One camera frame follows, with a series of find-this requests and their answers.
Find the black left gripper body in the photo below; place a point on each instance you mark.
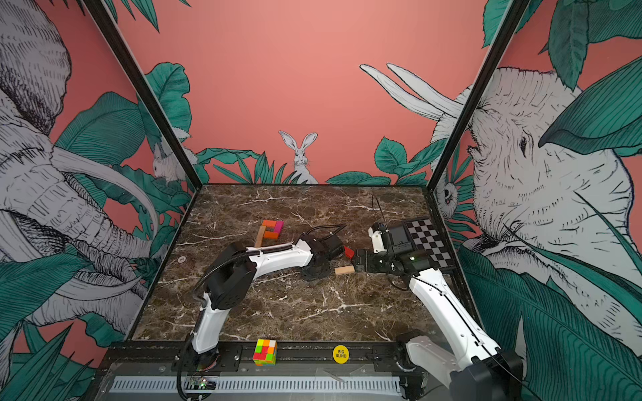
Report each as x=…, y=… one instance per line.
x=313, y=275

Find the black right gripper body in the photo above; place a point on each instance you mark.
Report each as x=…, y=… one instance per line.
x=381, y=262

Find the red block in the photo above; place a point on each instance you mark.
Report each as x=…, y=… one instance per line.
x=349, y=251

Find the magenta block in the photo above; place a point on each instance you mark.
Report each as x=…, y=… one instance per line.
x=278, y=227

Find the natural wood block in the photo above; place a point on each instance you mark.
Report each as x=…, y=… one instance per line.
x=339, y=271
x=260, y=237

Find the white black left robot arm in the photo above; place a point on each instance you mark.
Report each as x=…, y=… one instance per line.
x=227, y=280

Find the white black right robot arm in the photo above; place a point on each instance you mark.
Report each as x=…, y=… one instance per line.
x=474, y=367

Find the black white checkerboard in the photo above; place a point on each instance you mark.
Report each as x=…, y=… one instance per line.
x=424, y=236

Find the yellow big blind chip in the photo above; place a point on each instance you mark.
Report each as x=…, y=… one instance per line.
x=341, y=354

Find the colourful puzzle cube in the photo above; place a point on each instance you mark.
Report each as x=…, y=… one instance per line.
x=265, y=352

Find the small circuit board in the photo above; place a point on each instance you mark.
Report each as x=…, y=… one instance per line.
x=201, y=384

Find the white ventilation grille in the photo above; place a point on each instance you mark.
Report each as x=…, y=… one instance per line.
x=262, y=384

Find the black front rail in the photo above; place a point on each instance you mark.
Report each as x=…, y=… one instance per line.
x=230, y=355

